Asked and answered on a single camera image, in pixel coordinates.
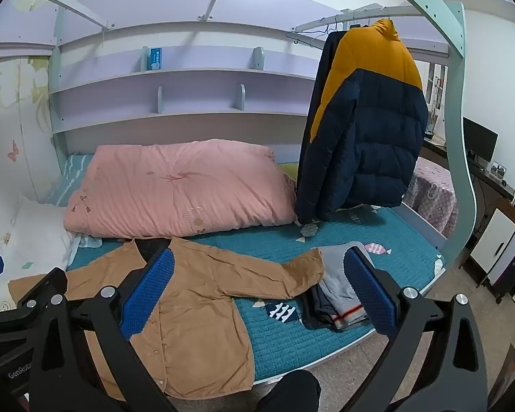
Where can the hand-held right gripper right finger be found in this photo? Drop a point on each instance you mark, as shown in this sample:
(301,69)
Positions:
(369,294)

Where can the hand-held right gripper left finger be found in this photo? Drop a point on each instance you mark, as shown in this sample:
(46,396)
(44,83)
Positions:
(148,298)

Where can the tan button shirt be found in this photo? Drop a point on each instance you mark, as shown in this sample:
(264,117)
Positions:
(197,309)

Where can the white metal clothes rack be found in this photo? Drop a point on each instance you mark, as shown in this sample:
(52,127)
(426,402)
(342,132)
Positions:
(317,23)

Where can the white pillow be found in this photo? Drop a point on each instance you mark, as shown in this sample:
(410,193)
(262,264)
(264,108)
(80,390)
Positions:
(38,236)

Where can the dark folded garment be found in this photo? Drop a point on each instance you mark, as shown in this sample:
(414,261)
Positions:
(315,309)

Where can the teal fish print bed blanket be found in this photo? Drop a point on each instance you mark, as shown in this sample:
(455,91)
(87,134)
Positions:
(369,231)

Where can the teal striped pillow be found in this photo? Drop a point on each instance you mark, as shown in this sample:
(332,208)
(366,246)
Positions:
(68,176)

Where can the pink checkered cloth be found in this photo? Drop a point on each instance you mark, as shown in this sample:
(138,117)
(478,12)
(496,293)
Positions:
(433,197)

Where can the pink quilt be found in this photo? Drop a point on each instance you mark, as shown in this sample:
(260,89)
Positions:
(176,184)

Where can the person's black trouser leg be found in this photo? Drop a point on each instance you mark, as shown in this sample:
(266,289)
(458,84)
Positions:
(287,392)

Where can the white cabinet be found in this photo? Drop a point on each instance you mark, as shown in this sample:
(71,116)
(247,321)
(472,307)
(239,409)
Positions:
(495,240)

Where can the navy and yellow puffer jacket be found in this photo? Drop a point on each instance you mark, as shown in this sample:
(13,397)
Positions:
(369,137)

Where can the dark wooden desk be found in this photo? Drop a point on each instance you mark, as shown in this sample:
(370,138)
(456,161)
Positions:
(489,182)

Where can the black computer monitor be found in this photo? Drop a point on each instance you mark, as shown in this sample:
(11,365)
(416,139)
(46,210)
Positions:
(480,141)

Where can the small blue box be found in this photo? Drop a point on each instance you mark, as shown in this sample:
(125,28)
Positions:
(155,58)

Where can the butterfly wall sticker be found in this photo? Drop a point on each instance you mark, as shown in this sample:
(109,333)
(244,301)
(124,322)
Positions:
(13,151)

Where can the lilac wall shelf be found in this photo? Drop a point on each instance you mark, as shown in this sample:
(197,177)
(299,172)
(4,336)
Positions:
(189,90)

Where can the pale green bed frame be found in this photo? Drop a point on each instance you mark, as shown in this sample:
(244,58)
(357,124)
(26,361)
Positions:
(457,94)

